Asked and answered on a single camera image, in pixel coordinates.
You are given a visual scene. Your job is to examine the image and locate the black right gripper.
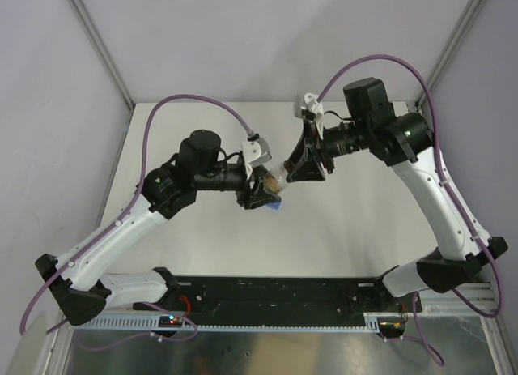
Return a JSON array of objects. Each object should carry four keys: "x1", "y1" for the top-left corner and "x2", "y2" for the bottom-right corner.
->
[{"x1": 287, "y1": 117, "x2": 371, "y2": 182}]

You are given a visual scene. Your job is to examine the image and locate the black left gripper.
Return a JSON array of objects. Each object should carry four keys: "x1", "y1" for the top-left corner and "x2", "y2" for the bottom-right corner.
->
[{"x1": 194, "y1": 163, "x2": 281, "y2": 210}]

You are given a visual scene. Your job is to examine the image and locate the blue weekly pill organizer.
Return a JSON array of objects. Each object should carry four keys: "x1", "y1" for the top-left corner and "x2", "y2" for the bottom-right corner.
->
[{"x1": 265, "y1": 202, "x2": 282, "y2": 211}]

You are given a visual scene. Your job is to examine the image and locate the amber pill bottle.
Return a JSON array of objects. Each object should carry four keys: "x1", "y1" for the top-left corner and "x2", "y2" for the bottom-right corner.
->
[{"x1": 264, "y1": 160, "x2": 294, "y2": 194}]

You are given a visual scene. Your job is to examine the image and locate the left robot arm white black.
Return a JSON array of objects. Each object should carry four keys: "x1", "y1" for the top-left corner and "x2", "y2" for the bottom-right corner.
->
[{"x1": 36, "y1": 130, "x2": 280, "y2": 326}]

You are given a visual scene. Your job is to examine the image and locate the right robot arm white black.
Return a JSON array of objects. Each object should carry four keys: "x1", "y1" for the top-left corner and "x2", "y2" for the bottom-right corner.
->
[{"x1": 287, "y1": 78, "x2": 508, "y2": 311}]

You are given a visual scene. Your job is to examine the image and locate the small electronics board with leds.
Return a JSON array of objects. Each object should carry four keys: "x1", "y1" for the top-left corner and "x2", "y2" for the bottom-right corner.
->
[{"x1": 158, "y1": 315, "x2": 184, "y2": 328}]

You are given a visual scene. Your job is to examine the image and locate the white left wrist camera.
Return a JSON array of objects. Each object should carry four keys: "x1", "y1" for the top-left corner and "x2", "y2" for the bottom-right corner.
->
[{"x1": 241, "y1": 137, "x2": 272, "y2": 178}]

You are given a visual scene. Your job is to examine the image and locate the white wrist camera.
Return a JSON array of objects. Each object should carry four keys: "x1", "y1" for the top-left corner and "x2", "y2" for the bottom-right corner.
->
[
  {"x1": 293, "y1": 93, "x2": 324, "y2": 138},
  {"x1": 241, "y1": 137, "x2": 272, "y2": 178}
]

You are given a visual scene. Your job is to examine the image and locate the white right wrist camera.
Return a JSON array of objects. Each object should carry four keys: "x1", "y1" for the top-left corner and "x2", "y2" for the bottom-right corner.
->
[{"x1": 293, "y1": 93, "x2": 324, "y2": 138}]

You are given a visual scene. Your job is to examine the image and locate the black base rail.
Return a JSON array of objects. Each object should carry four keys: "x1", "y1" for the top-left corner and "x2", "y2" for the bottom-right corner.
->
[{"x1": 133, "y1": 275, "x2": 424, "y2": 326}]

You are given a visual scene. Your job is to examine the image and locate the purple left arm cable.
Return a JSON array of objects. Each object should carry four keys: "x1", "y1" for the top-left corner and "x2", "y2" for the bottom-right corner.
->
[{"x1": 19, "y1": 94, "x2": 260, "y2": 335}]

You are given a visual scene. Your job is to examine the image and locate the white slotted cable duct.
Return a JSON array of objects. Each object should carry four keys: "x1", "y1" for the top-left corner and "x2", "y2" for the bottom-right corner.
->
[{"x1": 70, "y1": 309, "x2": 384, "y2": 335}]

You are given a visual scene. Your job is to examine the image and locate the aluminium frame post right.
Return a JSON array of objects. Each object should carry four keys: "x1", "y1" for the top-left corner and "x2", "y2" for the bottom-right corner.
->
[{"x1": 421, "y1": 0, "x2": 488, "y2": 92}]

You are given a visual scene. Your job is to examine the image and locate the aluminium frame post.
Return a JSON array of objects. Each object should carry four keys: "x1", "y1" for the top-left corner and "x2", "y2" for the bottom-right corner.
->
[
  {"x1": 421, "y1": 0, "x2": 488, "y2": 92},
  {"x1": 60, "y1": 0, "x2": 135, "y2": 111}
]

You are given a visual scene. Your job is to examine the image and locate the aluminium frame post left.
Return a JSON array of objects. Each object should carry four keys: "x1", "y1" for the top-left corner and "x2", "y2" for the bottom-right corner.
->
[{"x1": 60, "y1": 0, "x2": 135, "y2": 111}]

